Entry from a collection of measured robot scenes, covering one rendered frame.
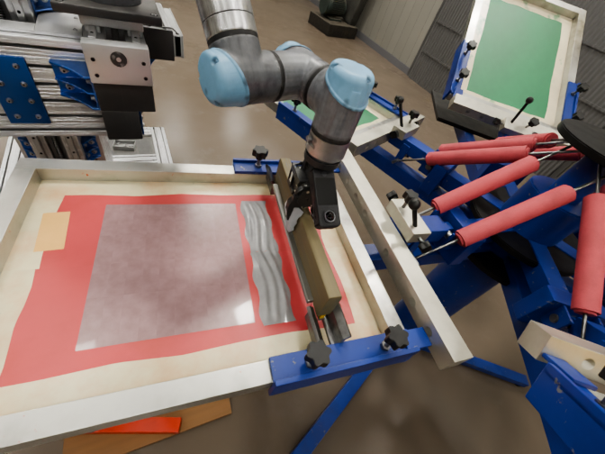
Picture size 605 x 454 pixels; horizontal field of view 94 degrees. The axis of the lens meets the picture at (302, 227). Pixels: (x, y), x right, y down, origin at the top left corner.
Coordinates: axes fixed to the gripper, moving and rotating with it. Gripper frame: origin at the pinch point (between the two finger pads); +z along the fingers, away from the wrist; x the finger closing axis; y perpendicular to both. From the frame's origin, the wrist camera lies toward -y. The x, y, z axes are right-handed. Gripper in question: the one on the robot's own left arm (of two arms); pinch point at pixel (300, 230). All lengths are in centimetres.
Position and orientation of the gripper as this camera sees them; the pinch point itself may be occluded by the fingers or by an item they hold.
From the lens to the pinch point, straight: 66.7
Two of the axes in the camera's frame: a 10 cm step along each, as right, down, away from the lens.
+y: -2.6, -7.6, 5.9
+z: -2.5, 6.5, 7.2
